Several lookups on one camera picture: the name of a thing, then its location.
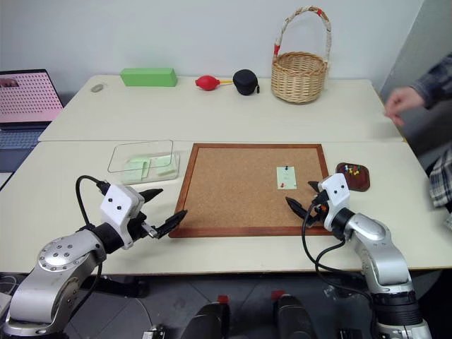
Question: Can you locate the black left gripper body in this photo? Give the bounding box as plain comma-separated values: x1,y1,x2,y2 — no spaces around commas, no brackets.
126,211,160,245

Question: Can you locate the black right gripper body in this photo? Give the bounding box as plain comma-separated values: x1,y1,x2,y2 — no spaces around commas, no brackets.
304,191,331,227

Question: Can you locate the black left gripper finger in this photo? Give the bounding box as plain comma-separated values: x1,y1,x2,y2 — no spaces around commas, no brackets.
155,209,189,241
138,188,165,206

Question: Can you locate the pale green paper note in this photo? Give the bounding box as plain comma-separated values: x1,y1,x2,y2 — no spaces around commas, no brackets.
150,156,178,178
275,165,298,191
121,157,151,185

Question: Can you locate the wood framed cork board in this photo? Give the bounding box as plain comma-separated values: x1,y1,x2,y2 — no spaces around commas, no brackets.
168,143,335,239

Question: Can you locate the person's bare hand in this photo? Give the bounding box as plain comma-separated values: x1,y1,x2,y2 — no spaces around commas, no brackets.
383,85,427,126

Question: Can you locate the clear plastic box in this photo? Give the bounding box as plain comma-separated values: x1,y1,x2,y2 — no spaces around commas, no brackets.
107,139,182,185

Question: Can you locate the brown dish of pushpins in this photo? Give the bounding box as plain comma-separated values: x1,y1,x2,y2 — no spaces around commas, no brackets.
335,161,372,193

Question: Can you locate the dark rounded shape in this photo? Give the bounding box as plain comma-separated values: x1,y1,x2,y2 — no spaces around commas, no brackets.
270,290,316,339
182,295,231,339

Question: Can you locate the green rectangular box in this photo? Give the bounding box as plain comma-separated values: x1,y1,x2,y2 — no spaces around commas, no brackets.
119,67,178,88

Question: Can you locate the red rubber air blower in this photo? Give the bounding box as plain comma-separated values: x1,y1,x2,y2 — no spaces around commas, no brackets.
194,74,234,93

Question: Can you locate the plaid shirt of person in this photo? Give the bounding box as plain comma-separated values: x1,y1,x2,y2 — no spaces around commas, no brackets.
428,143,452,213

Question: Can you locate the black zip case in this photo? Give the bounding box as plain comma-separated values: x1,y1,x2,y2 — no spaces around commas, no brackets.
232,69,262,96

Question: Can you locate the open laptop with pink screen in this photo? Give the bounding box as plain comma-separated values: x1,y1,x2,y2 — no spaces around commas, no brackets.
0,69,65,174

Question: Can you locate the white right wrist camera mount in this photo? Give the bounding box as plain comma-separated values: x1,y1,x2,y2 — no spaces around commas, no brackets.
318,173,352,229

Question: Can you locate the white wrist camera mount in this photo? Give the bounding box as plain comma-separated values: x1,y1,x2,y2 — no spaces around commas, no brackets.
99,183,146,250
318,173,352,229

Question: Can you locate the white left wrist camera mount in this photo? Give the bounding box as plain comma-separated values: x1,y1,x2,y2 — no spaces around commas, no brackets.
99,183,146,250

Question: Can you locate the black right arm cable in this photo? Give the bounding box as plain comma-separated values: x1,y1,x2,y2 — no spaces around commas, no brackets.
301,202,376,309

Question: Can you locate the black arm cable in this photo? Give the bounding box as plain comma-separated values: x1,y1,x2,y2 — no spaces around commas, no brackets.
75,174,111,304
301,202,376,309

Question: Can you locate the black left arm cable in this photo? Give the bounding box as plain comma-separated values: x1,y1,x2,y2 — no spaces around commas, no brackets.
75,174,111,304

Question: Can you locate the wicker basket with handle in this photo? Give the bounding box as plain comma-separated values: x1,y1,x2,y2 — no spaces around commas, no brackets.
270,4,333,105

